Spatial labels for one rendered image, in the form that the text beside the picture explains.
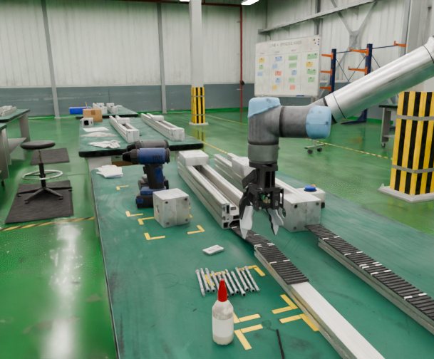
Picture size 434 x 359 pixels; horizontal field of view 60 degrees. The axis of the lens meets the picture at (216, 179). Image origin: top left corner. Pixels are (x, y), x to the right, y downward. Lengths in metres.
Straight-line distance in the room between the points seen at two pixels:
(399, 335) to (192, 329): 0.38
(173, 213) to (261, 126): 0.47
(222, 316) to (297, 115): 0.47
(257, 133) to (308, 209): 0.37
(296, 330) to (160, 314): 0.27
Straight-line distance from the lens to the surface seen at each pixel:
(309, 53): 6.83
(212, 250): 1.03
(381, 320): 0.83
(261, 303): 0.83
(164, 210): 1.21
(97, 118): 4.89
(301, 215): 1.18
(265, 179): 0.93
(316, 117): 0.88
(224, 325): 0.70
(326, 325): 0.74
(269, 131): 0.90
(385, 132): 7.68
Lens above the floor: 1.23
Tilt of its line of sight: 14 degrees down
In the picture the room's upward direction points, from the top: 1 degrees counter-clockwise
